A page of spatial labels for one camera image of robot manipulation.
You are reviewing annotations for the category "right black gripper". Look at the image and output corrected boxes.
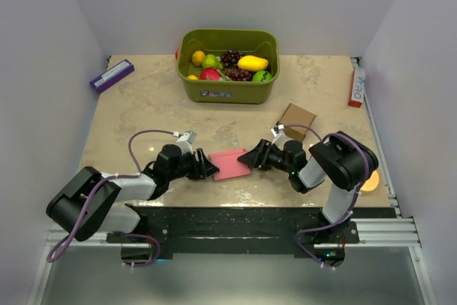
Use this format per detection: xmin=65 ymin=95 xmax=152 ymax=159
xmin=237 ymin=139 xmax=293 ymax=174

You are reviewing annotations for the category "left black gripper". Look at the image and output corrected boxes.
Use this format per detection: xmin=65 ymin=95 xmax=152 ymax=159
xmin=167 ymin=148 xmax=219 ymax=181

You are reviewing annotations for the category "pink paper box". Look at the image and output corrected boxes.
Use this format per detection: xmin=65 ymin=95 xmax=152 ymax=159
xmin=209 ymin=149 xmax=251 ymax=181

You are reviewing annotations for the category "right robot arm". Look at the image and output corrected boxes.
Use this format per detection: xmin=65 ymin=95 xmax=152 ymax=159
xmin=238 ymin=131 xmax=379 ymax=243

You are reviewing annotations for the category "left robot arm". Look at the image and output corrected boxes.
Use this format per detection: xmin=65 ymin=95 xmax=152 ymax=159
xmin=46 ymin=144 xmax=219 ymax=242

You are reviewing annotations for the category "brown cardboard box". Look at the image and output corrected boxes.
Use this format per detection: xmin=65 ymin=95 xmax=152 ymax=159
xmin=276 ymin=103 xmax=316 ymax=141

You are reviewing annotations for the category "purple rectangular box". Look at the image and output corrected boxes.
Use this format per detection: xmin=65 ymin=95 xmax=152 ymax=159
xmin=89 ymin=59 xmax=135 ymax=94

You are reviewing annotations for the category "red white toothpaste box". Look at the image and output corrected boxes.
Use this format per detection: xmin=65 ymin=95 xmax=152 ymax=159
xmin=348 ymin=66 xmax=366 ymax=108

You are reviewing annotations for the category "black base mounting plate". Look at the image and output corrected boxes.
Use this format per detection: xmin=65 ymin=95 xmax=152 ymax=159
xmin=107 ymin=206 xmax=396 ymax=261

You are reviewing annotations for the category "green lime fruit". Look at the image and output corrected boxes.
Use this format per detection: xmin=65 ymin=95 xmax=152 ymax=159
xmin=251 ymin=70 xmax=273 ymax=83

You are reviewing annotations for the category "dark grape bunch front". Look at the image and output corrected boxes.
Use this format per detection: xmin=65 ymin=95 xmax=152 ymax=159
xmin=224 ymin=68 xmax=255 ymax=81

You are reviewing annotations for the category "dark grape bunch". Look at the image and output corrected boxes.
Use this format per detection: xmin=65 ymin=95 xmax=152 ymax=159
xmin=221 ymin=50 xmax=244 ymax=69
xmin=224 ymin=68 xmax=255 ymax=81

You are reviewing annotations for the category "yellow mango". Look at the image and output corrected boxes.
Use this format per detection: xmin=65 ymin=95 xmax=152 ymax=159
xmin=237 ymin=55 xmax=269 ymax=72

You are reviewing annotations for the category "dark grape bunch back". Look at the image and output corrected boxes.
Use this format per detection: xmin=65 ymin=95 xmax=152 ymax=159
xmin=221 ymin=50 xmax=244 ymax=69

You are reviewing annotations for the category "green pear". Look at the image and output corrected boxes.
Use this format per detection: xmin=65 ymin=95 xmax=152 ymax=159
xmin=201 ymin=54 xmax=223 ymax=69

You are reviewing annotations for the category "olive green plastic tub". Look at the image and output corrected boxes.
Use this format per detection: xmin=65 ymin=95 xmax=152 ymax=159
xmin=176 ymin=29 xmax=279 ymax=104

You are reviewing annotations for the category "orange round disc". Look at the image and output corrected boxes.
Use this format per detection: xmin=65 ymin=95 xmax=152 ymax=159
xmin=361 ymin=171 xmax=380 ymax=192

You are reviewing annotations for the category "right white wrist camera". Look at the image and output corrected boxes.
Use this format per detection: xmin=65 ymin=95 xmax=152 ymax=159
xmin=271 ymin=124 xmax=287 ymax=146

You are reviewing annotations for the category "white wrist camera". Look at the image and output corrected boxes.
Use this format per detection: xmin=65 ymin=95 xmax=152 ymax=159
xmin=176 ymin=131 xmax=196 ymax=154
xmin=271 ymin=124 xmax=287 ymax=146

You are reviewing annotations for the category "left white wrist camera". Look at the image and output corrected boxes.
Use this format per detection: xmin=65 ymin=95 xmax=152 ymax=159
xmin=176 ymin=131 xmax=196 ymax=154

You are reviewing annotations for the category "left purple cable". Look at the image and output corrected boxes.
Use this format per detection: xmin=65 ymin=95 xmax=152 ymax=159
xmin=46 ymin=129 xmax=179 ymax=269

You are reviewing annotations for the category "aluminium frame rail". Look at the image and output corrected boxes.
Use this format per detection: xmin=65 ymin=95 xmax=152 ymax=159
xmin=351 ymin=56 xmax=438 ymax=305

